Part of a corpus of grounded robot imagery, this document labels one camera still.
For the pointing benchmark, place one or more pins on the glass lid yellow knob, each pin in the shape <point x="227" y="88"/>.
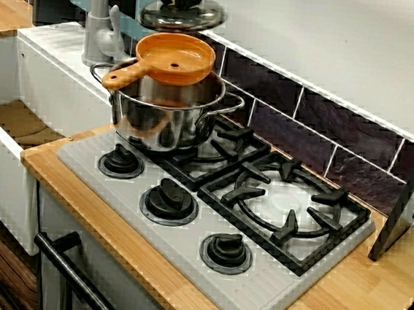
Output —
<point x="190" y="19"/>

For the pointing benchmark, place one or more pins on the orange plastic frying pan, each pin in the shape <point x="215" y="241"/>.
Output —
<point x="175" y="60"/>

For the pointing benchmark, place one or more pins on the grey toy faucet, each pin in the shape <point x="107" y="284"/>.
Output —
<point x="95" y="23"/>

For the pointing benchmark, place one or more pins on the stainless steel pot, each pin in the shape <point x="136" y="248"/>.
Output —
<point x="158" y="128"/>

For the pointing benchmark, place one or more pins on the white sink basin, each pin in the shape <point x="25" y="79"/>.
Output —
<point x="54" y="59"/>

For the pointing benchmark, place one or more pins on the black burner grate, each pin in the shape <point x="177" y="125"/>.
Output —
<point x="329" y="198"/>
<point x="236" y="134"/>

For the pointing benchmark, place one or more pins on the dark tiled backsplash panel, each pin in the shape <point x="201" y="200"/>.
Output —
<point x="306" y="109"/>

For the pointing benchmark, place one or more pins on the black stove knob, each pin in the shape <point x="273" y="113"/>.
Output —
<point x="121" y="161"/>
<point x="169" y="201"/>
<point x="225" y="253"/>

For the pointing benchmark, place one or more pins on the brown cardboard piece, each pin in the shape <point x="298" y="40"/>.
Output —
<point x="19" y="122"/>

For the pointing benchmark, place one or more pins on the white oven door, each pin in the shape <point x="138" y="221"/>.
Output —
<point x="114" y="281"/>

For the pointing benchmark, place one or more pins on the grey stove top panel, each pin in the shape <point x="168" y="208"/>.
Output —
<point x="216" y="291"/>

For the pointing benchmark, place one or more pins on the black kitchen side panel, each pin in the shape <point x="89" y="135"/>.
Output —
<point x="404" y="203"/>

